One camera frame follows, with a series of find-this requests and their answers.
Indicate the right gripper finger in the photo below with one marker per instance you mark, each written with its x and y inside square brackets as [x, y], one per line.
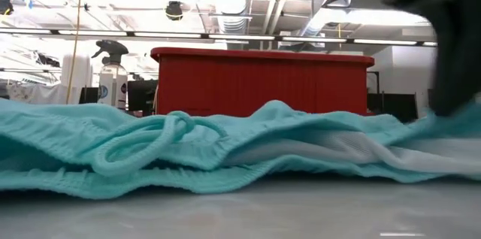
[456, 66]

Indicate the red plastic laundry basket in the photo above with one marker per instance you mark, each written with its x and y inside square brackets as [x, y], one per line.
[263, 81]

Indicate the large dark monitor screen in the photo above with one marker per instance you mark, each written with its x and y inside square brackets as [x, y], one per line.
[394, 105]

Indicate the dark screen behind bottle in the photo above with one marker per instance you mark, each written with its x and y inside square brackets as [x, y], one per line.
[142, 96]

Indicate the spray bottle with grey trigger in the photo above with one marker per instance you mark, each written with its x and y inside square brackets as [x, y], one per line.
[111, 85]

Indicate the black ceiling dome camera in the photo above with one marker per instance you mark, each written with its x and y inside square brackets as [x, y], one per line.
[174, 10]

